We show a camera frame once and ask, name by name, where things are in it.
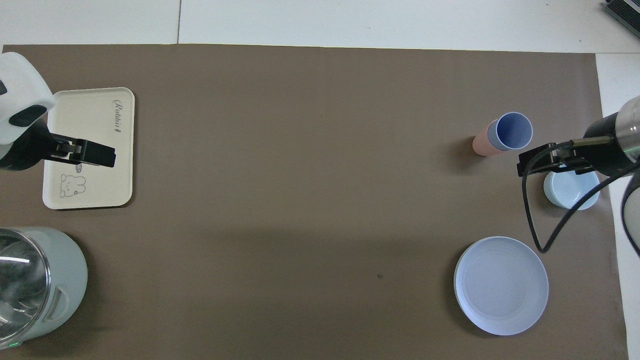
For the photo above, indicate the pale green electric pot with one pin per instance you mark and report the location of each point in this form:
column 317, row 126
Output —
column 67, row 280

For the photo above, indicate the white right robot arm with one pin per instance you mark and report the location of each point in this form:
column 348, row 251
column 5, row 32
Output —
column 631, row 125

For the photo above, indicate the glass pot lid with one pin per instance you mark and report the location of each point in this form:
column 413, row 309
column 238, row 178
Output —
column 20, row 285

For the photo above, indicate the dark striped object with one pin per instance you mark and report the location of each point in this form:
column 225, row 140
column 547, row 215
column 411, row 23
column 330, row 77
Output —
column 625, row 12

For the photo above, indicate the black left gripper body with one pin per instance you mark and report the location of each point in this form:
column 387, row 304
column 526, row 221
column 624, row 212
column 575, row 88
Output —
column 25, row 150

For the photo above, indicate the blue round plate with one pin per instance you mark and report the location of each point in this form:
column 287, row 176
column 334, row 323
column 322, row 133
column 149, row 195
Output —
column 500, row 285

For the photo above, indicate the pink plastic cup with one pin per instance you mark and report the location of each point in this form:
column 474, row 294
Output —
column 481, row 145

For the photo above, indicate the light blue bowl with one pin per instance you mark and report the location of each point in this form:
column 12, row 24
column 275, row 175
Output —
column 570, row 192

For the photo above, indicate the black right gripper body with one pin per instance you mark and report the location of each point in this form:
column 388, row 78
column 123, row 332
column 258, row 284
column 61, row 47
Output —
column 605, row 150

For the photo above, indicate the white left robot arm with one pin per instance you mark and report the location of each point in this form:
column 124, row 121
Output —
column 22, row 85

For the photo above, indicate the cream rabbit print tray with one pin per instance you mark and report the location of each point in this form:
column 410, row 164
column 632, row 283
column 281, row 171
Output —
column 90, row 125

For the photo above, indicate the brown table mat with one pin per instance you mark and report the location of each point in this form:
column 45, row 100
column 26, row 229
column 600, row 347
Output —
column 310, row 175

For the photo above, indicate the blue plastic cup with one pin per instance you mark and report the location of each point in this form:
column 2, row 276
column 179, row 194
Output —
column 511, row 131

